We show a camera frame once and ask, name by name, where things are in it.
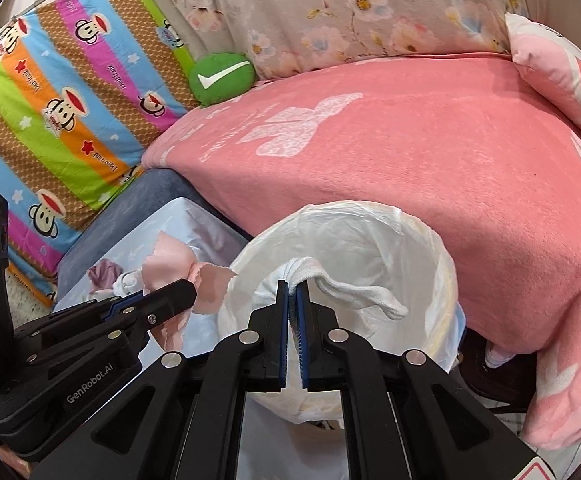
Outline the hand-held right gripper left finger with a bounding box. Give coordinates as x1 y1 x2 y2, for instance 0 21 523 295
33 280 290 480

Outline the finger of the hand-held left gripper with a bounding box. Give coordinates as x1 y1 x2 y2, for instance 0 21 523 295
0 279 197 462
48 294 144 322

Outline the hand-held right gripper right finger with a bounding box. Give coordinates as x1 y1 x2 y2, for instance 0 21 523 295
295 280 546 480

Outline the pink cloth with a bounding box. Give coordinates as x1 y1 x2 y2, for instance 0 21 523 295
140 232 238 353

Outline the white sock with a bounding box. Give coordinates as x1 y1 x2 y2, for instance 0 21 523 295
112 270 146 297
253 256 409 321

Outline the white bin with plastic liner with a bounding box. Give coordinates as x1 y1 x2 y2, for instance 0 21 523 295
215 202 466 426

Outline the purple cloth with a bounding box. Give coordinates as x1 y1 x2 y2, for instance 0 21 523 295
88 257 124 292

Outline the rolled white sock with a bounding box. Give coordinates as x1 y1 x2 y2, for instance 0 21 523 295
112 270 146 297

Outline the light blue printed tablecloth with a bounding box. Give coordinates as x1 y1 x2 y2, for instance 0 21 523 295
50 197 251 361

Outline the white plastic bag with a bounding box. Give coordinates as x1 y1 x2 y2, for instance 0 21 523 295
240 385 351 480

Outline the colourful striped monkey-print quilt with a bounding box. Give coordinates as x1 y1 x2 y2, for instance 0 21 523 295
0 0 201 306

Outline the pink blanket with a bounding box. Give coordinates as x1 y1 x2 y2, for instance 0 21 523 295
140 55 581 451

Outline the dark furniture piece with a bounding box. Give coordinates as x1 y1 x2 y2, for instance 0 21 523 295
458 332 539 413

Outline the green round check-mark pillow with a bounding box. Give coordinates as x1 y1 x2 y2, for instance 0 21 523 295
188 51 256 107

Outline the grey floral cushion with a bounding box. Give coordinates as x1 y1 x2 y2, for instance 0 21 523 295
148 0 531 82

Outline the pink and white pillow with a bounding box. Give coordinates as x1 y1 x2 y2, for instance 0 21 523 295
505 11 581 158

